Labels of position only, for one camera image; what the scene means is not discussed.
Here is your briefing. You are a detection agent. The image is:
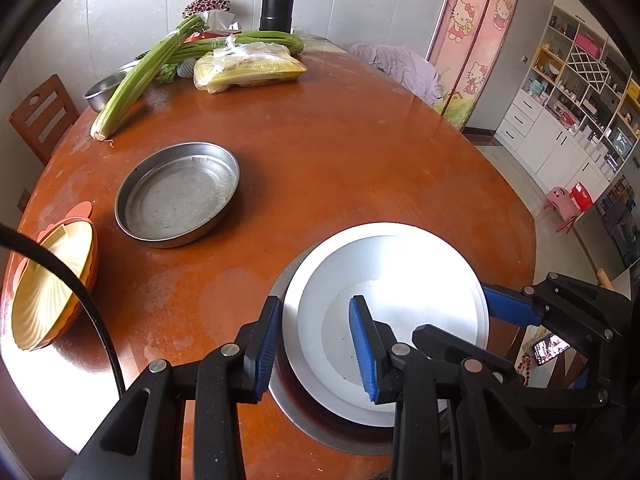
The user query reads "black thermos bottle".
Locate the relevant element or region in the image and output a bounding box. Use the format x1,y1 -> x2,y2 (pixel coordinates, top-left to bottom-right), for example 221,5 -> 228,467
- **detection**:
259,0 -> 297,35

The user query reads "round metal pan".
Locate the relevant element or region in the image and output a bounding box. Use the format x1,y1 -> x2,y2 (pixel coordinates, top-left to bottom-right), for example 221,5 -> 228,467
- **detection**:
114,142 -> 241,249

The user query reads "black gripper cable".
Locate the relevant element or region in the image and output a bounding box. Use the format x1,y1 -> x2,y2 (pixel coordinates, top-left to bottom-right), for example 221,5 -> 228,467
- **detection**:
0,222 -> 126,401

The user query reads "reddish wooden chair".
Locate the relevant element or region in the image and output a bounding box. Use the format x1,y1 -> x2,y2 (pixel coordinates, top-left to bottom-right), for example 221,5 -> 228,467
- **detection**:
9,74 -> 81,166

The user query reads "plastic bag of corn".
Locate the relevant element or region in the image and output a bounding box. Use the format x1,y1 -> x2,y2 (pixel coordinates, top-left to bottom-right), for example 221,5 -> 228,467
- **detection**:
192,42 -> 308,95

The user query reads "pink child chair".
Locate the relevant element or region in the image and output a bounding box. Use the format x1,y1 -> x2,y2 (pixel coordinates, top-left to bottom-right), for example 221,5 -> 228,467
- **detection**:
544,186 -> 576,223

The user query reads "red child chair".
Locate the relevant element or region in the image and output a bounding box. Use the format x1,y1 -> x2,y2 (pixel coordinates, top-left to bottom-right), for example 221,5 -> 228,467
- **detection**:
555,181 -> 595,235

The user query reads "white shelf cabinet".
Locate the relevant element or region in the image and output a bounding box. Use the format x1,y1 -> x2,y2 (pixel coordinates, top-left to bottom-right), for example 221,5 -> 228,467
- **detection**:
495,5 -> 640,211

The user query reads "stainless steel bowl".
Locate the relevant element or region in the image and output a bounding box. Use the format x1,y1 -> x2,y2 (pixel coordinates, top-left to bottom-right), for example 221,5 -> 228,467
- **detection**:
82,60 -> 146,112

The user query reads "thin celery bunch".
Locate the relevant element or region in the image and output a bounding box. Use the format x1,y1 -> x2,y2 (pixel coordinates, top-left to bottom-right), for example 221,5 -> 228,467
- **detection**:
160,31 -> 305,68

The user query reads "orange shell-shaped plate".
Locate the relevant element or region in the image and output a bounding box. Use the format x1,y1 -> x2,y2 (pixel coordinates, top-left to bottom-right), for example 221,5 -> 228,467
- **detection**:
10,201 -> 99,351

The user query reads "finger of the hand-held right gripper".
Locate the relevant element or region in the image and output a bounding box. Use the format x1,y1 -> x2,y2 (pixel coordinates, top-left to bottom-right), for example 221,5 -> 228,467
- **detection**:
481,272 -> 616,346
412,324 -> 526,386

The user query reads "thick celery bunch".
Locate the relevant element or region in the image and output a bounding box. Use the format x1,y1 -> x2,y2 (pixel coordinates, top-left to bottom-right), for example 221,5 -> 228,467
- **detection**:
90,14 -> 208,141

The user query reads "smartphone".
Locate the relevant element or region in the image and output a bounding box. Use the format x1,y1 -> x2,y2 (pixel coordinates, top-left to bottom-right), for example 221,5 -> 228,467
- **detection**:
532,335 -> 571,365

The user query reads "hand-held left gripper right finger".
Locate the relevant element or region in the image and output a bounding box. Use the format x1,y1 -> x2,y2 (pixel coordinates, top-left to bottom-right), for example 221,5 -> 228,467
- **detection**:
348,295 -> 563,480

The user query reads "yellow shell-shaped plate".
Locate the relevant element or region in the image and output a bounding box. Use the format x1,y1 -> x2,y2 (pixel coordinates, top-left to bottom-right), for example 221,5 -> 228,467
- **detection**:
11,220 -> 96,352

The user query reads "steel plate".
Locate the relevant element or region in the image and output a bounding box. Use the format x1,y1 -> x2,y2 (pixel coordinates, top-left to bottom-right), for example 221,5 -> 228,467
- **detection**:
268,240 -> 451,457

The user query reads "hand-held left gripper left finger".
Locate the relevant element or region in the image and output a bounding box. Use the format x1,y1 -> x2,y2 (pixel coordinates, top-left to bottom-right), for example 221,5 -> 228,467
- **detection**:
62,296 -> 284,480

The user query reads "patterned tissue pack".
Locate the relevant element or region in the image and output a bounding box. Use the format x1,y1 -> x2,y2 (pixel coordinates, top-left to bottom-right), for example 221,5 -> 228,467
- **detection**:
182,0 -> 236,28

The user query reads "white plate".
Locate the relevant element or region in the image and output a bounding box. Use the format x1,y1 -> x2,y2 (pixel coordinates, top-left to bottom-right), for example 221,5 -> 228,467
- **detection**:
282,221 -> 490,427

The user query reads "purple cloth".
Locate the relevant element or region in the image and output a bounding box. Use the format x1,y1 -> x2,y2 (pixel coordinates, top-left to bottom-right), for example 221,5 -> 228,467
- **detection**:
347,42 -> 446,106

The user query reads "pink cartoon fabric wardrobe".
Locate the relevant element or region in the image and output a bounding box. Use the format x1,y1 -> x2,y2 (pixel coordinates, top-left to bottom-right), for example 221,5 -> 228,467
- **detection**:
425,0 -> 527,133

